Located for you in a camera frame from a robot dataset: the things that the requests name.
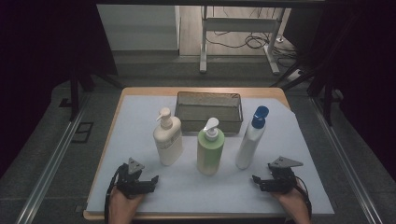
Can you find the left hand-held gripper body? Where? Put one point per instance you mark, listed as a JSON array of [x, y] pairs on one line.
[[132, 182]]

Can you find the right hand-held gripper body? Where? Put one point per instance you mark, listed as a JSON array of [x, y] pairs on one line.
[[281, 179]]

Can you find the white bottle with blue cap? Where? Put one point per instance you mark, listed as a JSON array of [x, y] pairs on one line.
[[249, 146]]

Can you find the cream pump bottle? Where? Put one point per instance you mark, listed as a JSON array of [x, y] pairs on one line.
[[168, 143]]

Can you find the green pump bottle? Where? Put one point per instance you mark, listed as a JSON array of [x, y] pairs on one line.
[[210, 152]]

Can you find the metal mesh basket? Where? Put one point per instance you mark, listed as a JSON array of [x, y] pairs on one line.
[[208, 105]]

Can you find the person's left hand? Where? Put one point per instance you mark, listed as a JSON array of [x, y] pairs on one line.
[[124, 205]]

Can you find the person's right hand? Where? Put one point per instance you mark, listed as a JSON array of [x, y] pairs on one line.
[[291, 202]]

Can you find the white table sheet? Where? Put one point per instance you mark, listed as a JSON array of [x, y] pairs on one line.
[[280, 140]]

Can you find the black tripod legs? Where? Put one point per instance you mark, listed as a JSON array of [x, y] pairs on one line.
[[327, 99]]

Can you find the white power strip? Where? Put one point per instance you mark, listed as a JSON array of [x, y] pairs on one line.
[[295, 75]]

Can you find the black stand legs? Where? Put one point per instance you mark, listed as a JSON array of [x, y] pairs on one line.
[[74, 93]]

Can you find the dark curtain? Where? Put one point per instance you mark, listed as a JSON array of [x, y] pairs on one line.
[[364, 62], [37, 62]]

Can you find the white cabinet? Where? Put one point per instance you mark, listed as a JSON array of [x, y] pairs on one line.
[[137, 28]]

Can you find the aluminium floor rail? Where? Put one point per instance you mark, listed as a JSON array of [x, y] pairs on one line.
[[345, 161], [53, 158]]

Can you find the white metal stand frame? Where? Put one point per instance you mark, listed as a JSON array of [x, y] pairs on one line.
[[239, 24]]

